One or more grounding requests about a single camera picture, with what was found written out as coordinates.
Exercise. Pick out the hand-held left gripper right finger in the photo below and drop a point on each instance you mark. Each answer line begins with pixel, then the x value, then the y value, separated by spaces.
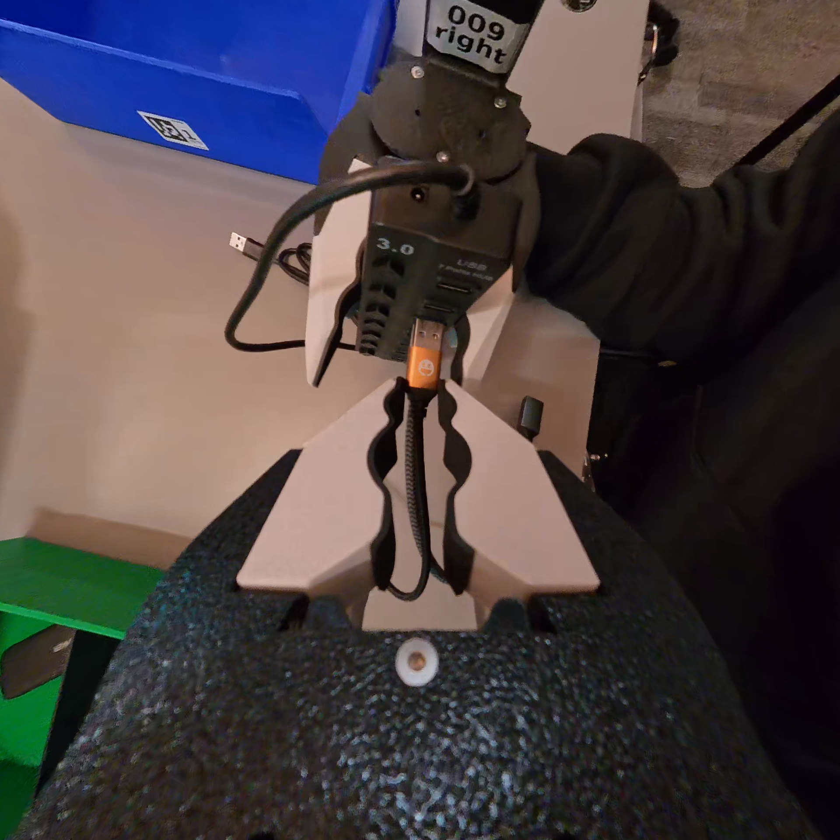
pixel 518 525

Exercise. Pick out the person's black clothing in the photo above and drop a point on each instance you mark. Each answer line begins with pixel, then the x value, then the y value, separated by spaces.
pixel 754 525

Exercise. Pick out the person's right forearm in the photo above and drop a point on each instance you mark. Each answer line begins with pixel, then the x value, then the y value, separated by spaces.
pixel 656 249

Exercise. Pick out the green plastic bin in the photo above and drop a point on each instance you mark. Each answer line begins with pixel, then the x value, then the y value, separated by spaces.
pixel 65 577

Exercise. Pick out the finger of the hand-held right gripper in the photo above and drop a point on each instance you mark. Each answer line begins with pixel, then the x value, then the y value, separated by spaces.
pixel 325 295
pixel 489 328

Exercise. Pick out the black usb hub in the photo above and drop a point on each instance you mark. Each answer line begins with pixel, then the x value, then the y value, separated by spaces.
pixel 407 262

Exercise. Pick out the flat black device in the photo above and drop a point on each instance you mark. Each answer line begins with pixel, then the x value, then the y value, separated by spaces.
pixel 33 659

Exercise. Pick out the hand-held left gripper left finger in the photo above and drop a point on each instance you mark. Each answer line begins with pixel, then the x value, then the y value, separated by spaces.
pixel 308 525

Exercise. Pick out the blue plastic bin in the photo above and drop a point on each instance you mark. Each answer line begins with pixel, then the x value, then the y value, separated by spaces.
pixel 197 65

